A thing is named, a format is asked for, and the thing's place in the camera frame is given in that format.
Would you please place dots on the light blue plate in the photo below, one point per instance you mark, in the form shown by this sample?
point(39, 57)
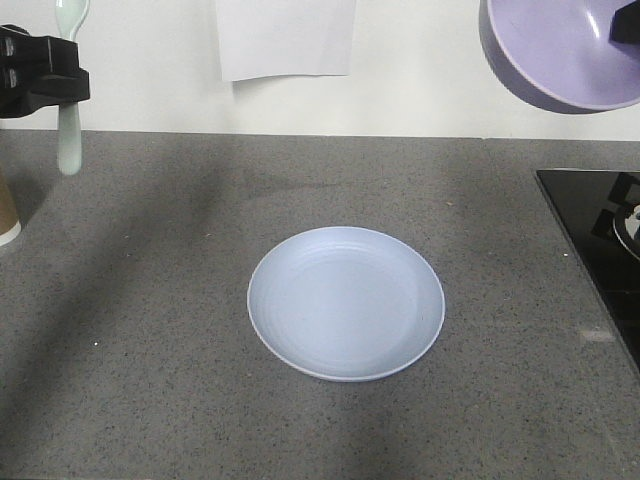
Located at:
point(346, 304)

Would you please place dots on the pale green plastic spoon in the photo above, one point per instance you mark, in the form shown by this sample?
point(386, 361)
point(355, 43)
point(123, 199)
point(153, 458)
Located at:
point(70, 15)

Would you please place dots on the white paper sheet on wall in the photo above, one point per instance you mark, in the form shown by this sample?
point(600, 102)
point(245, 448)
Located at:
point(271, 38)

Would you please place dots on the black gas cooktop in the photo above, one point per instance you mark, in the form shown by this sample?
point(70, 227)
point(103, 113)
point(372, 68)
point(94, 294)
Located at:
point(599, 213)

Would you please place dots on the lilac plastic bowl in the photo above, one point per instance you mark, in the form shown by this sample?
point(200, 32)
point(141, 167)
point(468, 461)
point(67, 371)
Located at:
point(559, 56)

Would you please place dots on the brown paper cup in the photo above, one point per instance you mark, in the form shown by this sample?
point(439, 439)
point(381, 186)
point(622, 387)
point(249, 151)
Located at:
point(10, 223)

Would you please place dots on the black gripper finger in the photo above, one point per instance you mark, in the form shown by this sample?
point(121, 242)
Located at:
point(625, 24)
point(38, 72)

